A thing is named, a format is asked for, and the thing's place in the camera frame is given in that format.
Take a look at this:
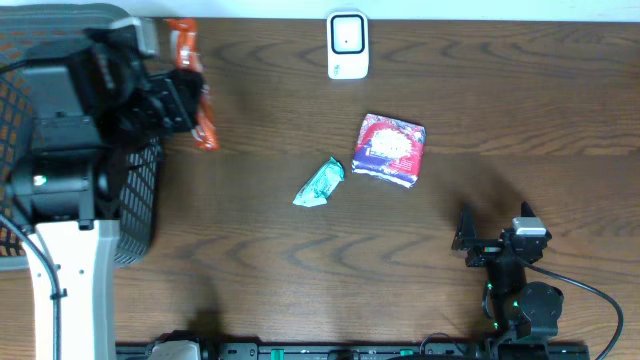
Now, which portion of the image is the orange snack bar wrapper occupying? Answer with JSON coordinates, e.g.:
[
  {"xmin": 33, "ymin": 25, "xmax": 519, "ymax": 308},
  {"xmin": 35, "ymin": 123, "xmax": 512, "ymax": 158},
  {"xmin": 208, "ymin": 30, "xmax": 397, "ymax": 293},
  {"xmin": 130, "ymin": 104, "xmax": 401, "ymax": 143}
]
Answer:
[{"xmin": 165, "ymin": 18, "xmax": 219, "ymax": 152}]

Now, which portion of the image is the floral red purple packet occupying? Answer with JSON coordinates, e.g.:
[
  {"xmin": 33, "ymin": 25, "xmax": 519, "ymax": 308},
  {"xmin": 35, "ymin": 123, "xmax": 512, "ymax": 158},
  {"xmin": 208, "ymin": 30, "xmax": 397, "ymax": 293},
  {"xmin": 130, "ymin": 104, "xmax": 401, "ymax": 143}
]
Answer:
[{"xmin": 351, "ymin": 114, "xmax": 426, "ymax": 188}]

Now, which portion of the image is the teal green packet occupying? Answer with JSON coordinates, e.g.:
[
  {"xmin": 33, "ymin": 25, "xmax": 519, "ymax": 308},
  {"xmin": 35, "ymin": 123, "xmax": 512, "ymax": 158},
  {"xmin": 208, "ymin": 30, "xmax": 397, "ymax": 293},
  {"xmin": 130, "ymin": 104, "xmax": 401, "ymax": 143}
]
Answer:
[{"xmin": 293, "ymin": 157, "xmax": 345, "ymax": 207}]

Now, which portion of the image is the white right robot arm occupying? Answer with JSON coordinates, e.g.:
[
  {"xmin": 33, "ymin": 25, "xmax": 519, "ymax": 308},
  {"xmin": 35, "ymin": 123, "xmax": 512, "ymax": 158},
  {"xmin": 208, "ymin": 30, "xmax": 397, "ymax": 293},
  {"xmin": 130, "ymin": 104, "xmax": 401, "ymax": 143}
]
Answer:
[{"xmin": 451, "ymin": 202, "xmax": 564, "ymax": 358}]

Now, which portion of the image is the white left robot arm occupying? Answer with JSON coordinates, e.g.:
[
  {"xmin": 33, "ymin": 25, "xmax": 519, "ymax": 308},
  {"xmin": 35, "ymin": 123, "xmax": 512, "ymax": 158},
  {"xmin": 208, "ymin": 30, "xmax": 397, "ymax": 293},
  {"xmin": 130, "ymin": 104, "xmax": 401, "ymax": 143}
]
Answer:
[{"xmin": 2, "ymin": 28, "xmax": 204, "ymax": 359}]

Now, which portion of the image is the white barcode scanner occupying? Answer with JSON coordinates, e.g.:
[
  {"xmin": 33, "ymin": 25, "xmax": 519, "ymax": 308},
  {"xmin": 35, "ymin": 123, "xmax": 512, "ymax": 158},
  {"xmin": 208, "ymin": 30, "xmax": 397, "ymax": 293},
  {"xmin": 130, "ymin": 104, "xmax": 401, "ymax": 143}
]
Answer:
[{"xmin": 326, "ymin": 11, "xmax": 370, "ymax": 80}]

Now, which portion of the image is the grey plastic lattice basket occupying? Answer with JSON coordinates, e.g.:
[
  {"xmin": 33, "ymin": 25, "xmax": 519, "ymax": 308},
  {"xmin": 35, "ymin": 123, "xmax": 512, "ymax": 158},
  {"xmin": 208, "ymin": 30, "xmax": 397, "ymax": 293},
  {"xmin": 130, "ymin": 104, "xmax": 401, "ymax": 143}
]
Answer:
[{"xmin": 1, "ymin": 3, "xmax": 161, "ymax": 267}]

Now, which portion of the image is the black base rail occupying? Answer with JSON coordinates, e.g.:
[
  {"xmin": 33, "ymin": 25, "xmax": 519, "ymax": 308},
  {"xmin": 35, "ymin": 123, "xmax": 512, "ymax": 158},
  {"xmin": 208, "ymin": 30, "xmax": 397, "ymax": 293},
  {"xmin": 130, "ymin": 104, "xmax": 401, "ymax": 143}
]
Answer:
[{"xmin": 117, "ymin": 340, "xmax": 591, "ymax": 360}]

